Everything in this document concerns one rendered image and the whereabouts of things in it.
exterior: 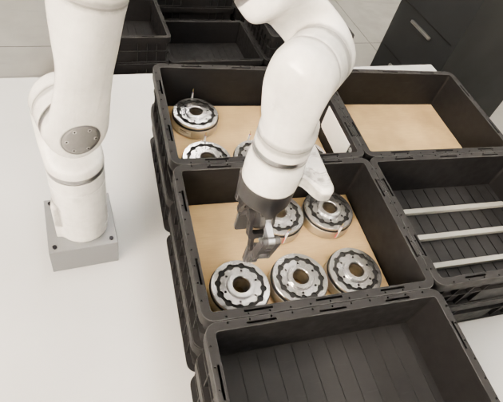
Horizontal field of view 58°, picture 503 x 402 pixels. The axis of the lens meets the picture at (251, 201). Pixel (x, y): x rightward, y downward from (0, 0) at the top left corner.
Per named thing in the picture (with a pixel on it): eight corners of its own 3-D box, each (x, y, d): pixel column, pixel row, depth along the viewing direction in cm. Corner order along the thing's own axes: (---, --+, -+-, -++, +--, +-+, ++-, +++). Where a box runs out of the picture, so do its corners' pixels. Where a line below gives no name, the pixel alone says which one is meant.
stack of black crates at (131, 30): (67, 136, 183) (53, 37, 149) (60, 89, 200) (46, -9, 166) (164, 128, 198) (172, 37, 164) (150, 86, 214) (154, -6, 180)
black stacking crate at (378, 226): (194, 353, 72) (203, 324, 63) (168, 206, 89) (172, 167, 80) (403, 317, 84) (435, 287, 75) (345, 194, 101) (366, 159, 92)
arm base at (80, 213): (56, 243, 83) (42, 186, 70) (58, 203, 89) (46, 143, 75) (108, 241, 86) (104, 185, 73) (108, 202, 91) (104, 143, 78)
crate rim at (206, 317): (200, 330, 64) (203, 323, 62) (170, 174, 81) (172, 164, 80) (430, 293, 77) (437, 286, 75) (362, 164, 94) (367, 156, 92)
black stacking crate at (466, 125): (346, 193, 101) (366, 158, 93) (305, 106, 118) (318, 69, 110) (484, 183, 114) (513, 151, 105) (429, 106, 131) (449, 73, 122)
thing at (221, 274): (216, 320, 71) (217, 318, 71) (204, 265, 77) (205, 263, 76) (276, 310, 74) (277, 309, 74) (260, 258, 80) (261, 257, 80)
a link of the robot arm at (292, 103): (287, 188, 50) (317, 147, 56) (336, 73, 39) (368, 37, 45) (234, 157, 52) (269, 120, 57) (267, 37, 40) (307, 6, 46)
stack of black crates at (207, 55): (164, 128, 198) (170, 62, 173) (150, 85, 215) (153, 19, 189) (248, 121, 213) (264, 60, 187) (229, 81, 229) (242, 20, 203)
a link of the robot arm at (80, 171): (17, 70, 62) (37, 155, 75) (38, 116, 57) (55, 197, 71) (86, 60, 66) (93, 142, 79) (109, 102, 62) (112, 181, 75)
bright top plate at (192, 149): (227, 143, 97) (227, 141, 96) (234, 179, 91) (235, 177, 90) (180, 142, 94) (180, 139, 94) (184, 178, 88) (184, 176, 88)
